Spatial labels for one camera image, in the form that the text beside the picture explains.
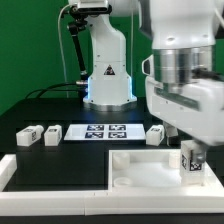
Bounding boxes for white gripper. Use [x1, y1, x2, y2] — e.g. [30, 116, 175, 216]
[142, 55, 224, 164]

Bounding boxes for white square table top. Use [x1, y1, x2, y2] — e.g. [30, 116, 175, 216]
[108, 149, 222, 190]

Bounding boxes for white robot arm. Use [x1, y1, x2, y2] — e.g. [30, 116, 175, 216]
[68, 0, 224, 163]

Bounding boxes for white fiducial marker plate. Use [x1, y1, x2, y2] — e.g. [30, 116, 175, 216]
[64, 124, 145, 141]

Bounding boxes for white U-shaped border fence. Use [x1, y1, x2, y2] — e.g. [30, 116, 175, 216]
[0, 154, 224, 216]

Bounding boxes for black cables on table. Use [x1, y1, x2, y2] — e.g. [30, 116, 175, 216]
[24, 79, 89, 100]

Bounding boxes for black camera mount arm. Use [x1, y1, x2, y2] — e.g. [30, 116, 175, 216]
[67, 6, 88, 81]

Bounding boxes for white camera box top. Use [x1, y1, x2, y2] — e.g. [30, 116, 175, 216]
[77, 0, 109, 13]

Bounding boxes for white hanging cable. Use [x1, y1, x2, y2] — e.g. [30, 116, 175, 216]
[57, 4, 72, 99]

